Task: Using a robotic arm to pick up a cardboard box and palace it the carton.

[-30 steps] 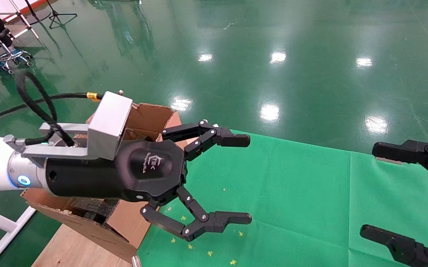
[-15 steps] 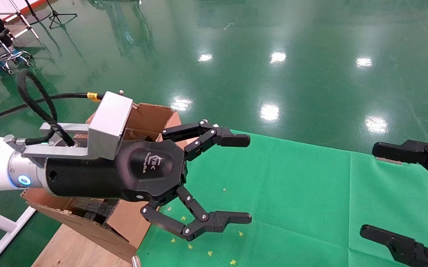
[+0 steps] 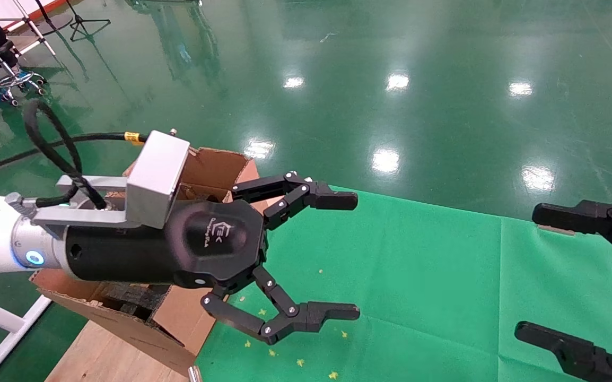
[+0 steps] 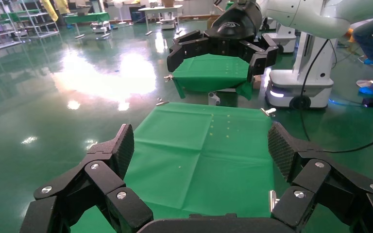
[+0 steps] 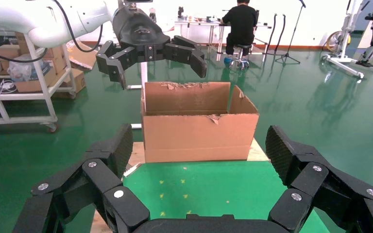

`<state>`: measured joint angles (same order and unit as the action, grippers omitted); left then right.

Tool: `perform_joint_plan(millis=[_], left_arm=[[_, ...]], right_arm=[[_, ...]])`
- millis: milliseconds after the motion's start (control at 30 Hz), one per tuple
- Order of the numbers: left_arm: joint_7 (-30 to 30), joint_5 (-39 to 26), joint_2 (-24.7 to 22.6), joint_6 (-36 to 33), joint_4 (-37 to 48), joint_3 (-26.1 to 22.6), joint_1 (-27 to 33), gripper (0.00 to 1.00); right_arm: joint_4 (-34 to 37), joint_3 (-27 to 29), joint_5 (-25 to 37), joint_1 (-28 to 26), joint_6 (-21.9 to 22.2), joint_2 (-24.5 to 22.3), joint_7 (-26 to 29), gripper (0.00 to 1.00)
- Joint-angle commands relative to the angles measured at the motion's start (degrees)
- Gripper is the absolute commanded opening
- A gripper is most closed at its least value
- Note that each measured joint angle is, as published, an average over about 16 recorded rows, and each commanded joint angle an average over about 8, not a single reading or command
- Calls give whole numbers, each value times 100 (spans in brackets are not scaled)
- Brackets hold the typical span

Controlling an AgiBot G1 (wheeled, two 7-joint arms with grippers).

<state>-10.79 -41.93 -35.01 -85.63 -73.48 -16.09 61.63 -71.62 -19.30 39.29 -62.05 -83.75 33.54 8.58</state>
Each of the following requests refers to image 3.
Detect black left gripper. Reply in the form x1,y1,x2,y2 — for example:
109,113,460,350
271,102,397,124
65,199,269,290

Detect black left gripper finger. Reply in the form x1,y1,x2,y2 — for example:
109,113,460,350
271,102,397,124
201,265,361,345
231,171,359,230

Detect large open cardboard carton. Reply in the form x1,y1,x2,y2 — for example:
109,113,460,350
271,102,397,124
30,146,264,375

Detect black tripod stand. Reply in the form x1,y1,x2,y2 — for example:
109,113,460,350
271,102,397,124
66,0,112,42

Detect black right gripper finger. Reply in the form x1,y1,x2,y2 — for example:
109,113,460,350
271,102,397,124
514,322,612,382
531,199,612,271

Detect black swivel stool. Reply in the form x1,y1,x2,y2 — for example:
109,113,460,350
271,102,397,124
0,40,48,105

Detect silver camera mount bracket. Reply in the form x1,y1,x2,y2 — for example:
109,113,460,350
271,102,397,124
5,175,129,234

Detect green table cloth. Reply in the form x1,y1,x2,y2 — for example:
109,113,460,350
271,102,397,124
195,183,612,382

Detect black camera cable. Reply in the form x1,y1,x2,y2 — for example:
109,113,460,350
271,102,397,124
0,100,150,210

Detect white easel stand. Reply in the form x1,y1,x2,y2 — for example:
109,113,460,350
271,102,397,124
0,0,57,57

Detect black foam block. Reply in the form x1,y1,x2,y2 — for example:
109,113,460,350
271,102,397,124
97,284,171,322

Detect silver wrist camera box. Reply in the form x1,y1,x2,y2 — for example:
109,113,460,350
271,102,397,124
126,130,191,230

